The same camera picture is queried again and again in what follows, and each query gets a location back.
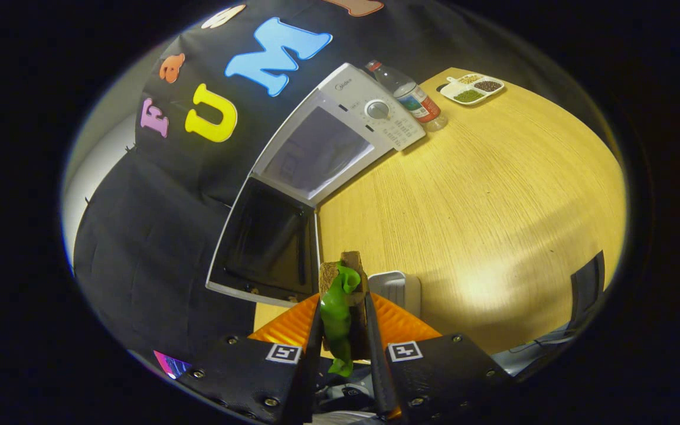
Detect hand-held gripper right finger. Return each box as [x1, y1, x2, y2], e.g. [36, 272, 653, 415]
[364, 292, 515, 423]

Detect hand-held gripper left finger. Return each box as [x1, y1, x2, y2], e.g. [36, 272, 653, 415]
[178, 293, 323, 425]

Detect toy sandwich with lettuce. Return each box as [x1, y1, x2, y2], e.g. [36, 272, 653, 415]
[318, 251, 370, 378]

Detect white microwave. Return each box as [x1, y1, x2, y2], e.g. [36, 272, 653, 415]
[205, 62, 427, 309]

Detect small white plate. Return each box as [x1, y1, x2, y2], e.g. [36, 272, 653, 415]
[368, 271, 422, 319]

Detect black backdrop cloth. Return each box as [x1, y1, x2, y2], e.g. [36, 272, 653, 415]
[73, 0, 529, 370]

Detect clear bottle with red label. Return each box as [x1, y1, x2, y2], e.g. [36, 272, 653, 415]
[365, 59, 449, 132]

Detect white divided tray of beans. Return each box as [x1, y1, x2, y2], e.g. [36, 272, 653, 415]
[438, 73, 505, 106]

